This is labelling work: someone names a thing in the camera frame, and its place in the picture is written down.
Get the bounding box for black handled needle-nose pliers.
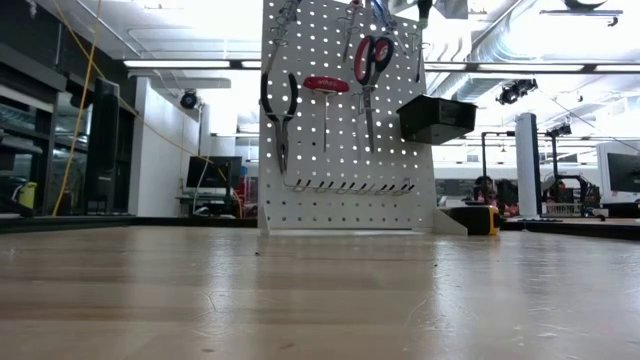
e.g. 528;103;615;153
259;71;300;176

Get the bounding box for blue orange handled scissors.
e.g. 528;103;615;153
352;34;396;155

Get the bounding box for red clear handled screwdriver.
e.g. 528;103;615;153
337;0;366;64

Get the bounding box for blue handled screwdriver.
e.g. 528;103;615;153
369;0;407;56

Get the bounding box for green black handled screwdriver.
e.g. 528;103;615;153
412;0;435;85

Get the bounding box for white perforated pegboard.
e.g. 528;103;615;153
257;0;469;237

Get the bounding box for black computer monitor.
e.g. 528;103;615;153
185;155;244;190

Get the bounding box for distant office desk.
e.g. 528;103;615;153
174;193;241;217

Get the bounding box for black plastic bin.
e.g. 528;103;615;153
396;94;479;146

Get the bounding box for yellow black tape measure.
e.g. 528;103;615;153
442;204;503;237

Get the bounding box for person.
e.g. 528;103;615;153
472;174;501;207

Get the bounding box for long ceiling light strip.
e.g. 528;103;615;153
122;59;231;70

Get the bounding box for white blue pillar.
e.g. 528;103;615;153
514;112;541;219

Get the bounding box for black track spotlight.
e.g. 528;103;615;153
496;78;539;106
545;122;574;139

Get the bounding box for tall black column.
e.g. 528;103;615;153
83;77;121;216

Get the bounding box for distant black robot station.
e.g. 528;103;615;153
542;132;601;217

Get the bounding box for yellow-green container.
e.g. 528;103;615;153
17;181;39;211

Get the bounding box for dark storage cabinet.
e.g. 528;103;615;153
0;39;56;216

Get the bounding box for white framed monitor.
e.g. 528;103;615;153
597;142;640;206

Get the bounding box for round black ceiling camera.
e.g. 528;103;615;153
179;88;200;110

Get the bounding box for yellow cable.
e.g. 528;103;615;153
49;0;106;217

